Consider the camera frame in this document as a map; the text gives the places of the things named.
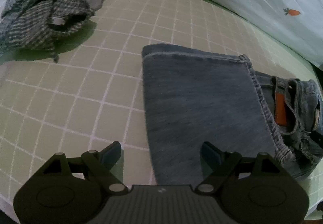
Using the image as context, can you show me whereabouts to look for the blue denim jeans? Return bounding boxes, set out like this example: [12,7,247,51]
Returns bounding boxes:
[142,43,322,186]

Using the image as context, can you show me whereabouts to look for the green grid mat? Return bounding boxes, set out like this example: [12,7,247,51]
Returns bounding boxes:
[1,0,316,215]

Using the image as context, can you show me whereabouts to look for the grey plaid shirt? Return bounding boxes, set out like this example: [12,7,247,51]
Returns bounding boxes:
[1,0,94,62]

